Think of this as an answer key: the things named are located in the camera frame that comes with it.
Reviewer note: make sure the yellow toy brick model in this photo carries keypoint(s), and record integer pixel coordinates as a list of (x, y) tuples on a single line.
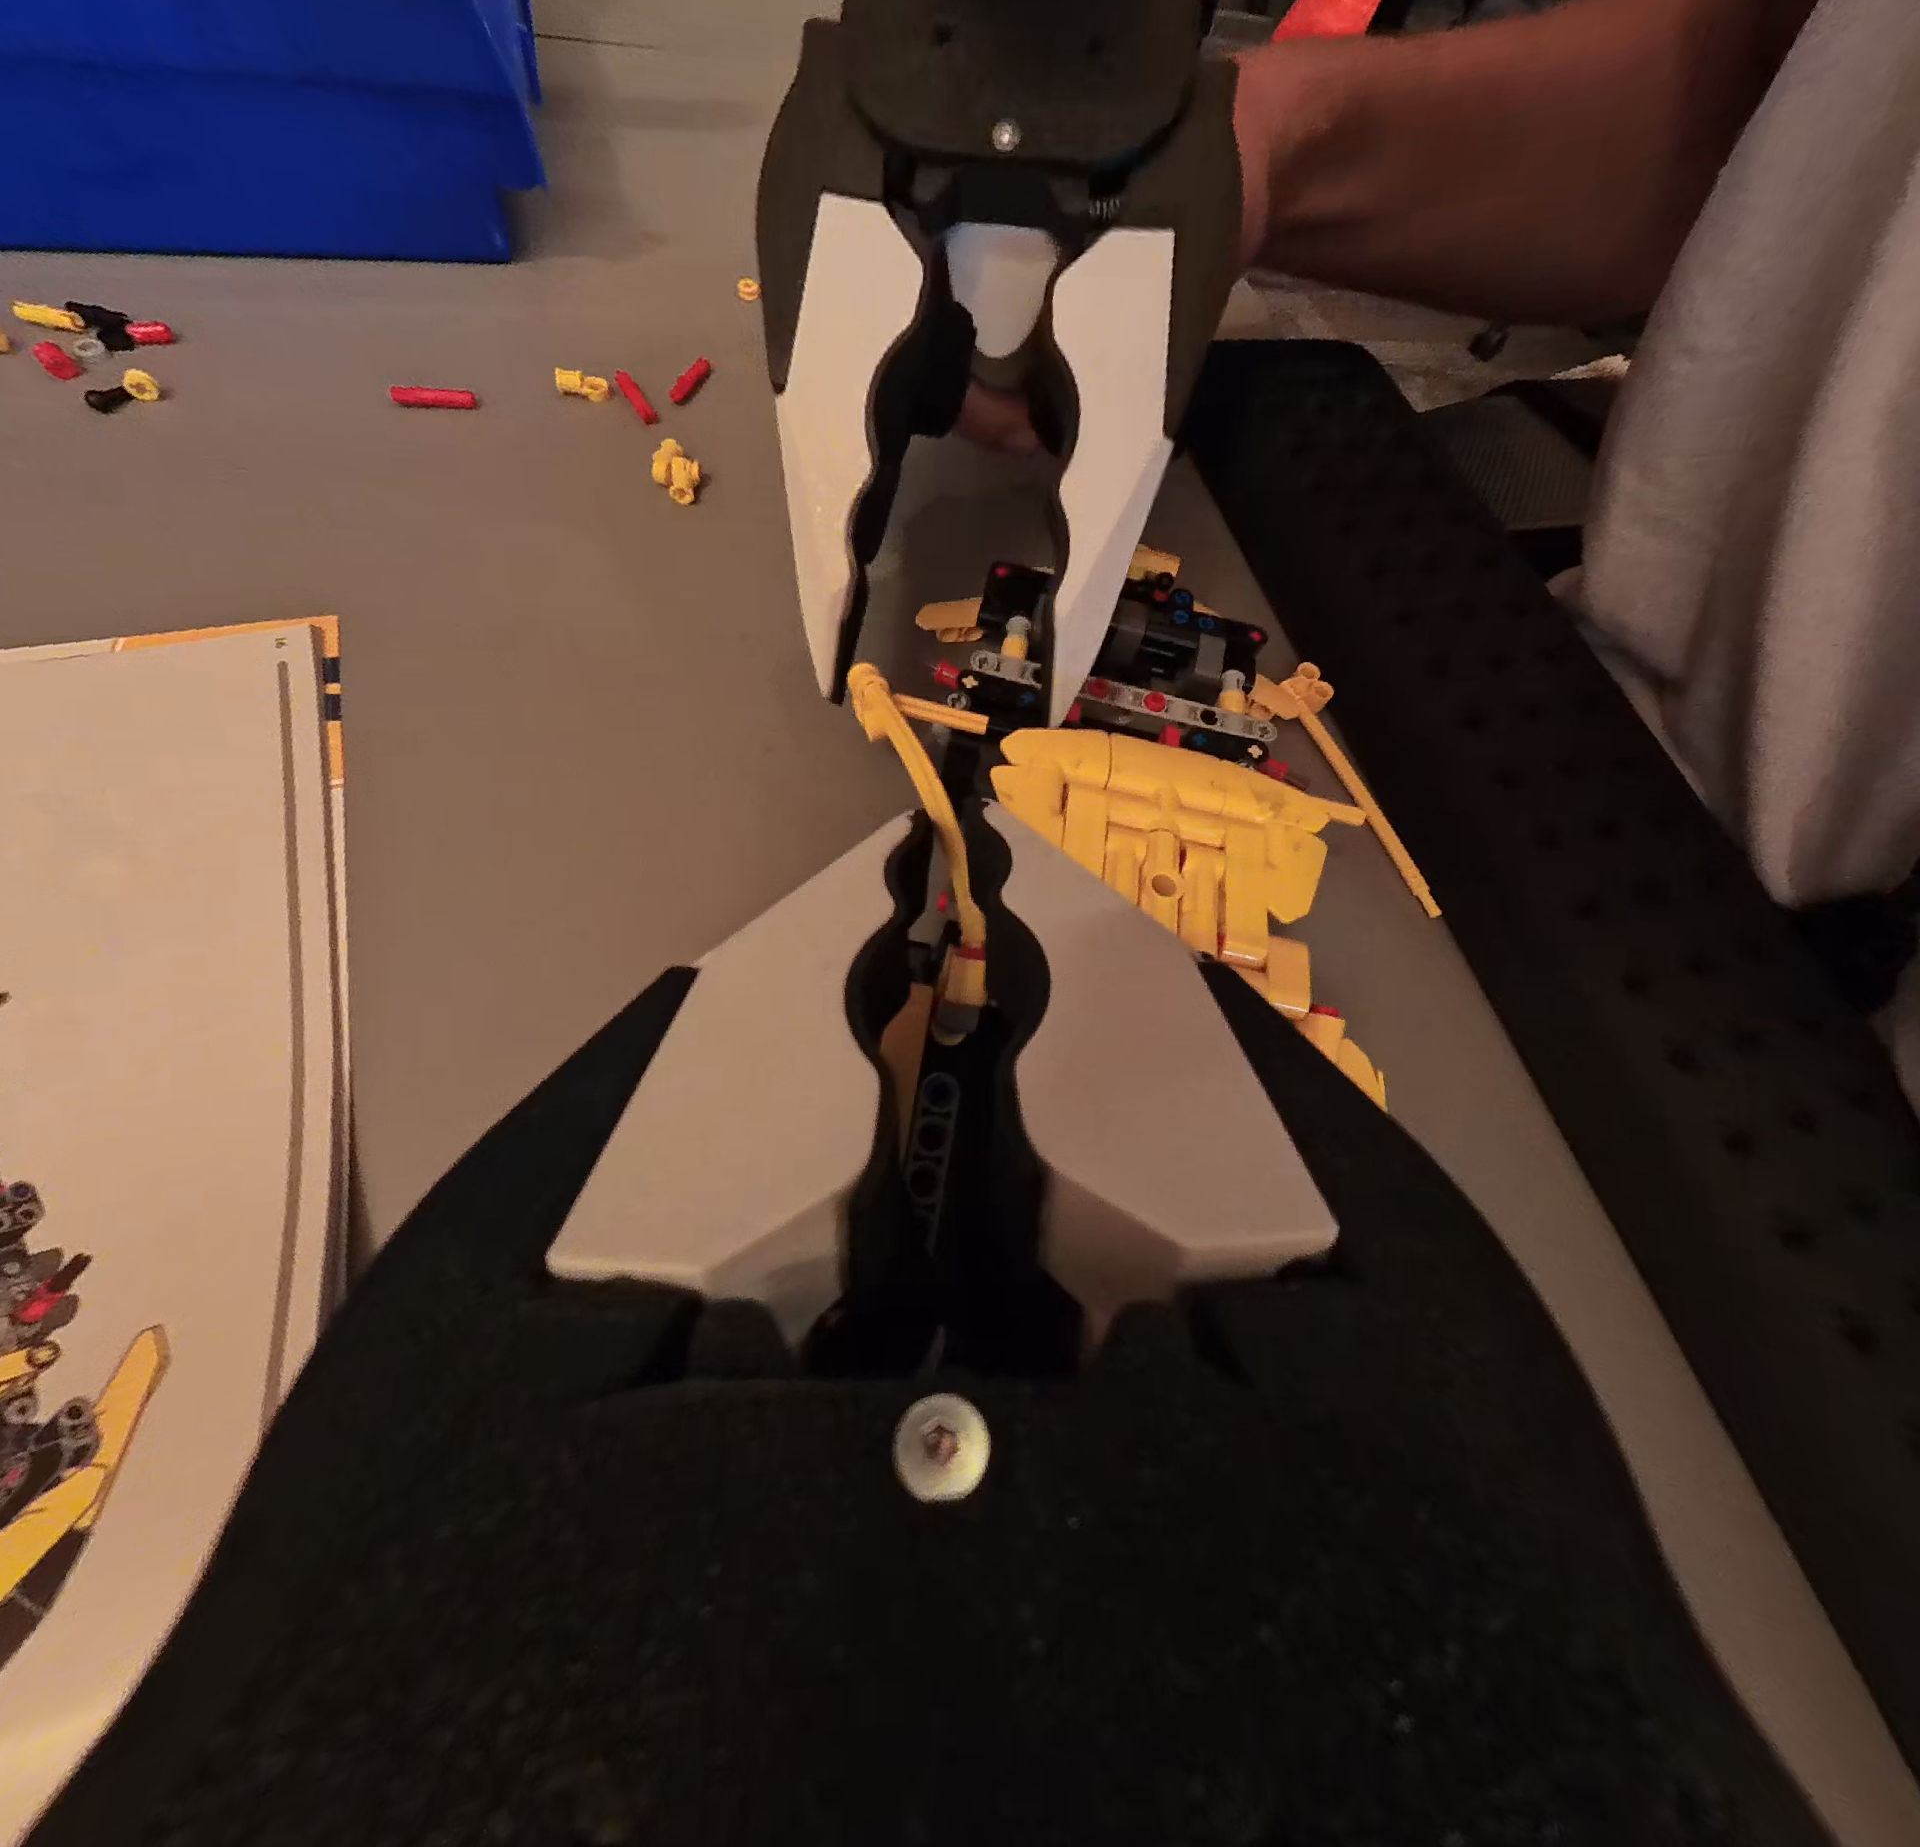
[(1156, 813)]

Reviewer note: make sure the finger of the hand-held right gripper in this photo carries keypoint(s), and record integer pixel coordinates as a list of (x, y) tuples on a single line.
[(832, 422), (1126, 422)]

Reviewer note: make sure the cluster of small brick pieces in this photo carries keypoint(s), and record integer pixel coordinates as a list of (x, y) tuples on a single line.
[(98, 332)]

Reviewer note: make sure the blue plastic bin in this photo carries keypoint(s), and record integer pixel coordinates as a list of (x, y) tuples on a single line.
[(226, 92)]

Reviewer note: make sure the black perforated panel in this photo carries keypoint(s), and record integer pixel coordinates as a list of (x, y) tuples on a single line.
[(1576, 978)]

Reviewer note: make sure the open instruction booklet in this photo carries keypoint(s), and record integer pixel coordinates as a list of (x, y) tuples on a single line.
[(151, 902)]

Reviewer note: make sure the yellow flexible brick rod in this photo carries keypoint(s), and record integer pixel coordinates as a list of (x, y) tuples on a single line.
[(1358, 788)]

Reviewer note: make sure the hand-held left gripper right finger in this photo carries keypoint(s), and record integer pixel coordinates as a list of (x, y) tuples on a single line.
[(1185, 1128)]

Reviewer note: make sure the shiny grey cloth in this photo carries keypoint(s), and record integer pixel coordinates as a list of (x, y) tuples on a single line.
[(1770, 527)]

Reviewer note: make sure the long red brick axle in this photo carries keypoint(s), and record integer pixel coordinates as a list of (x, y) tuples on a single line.
[(432, 396)]

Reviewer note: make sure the red brick pin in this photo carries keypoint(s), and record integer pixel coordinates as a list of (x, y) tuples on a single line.
[(638, 396), (690, 379)]

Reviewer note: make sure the person's right hand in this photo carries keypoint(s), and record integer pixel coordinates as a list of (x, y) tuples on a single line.
[(1005, 413)]

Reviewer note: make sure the yellow brick link rod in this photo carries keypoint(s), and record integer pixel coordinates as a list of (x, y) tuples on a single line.
[(938, 813)]

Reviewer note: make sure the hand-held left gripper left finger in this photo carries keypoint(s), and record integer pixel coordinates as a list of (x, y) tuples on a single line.
[(721, 1128)]

